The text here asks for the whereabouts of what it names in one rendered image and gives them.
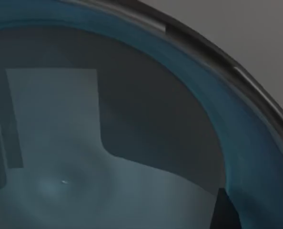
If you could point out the blue bowl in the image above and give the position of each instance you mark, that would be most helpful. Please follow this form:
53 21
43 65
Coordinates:
141 100

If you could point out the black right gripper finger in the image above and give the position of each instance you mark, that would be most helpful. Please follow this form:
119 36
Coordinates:
225 212

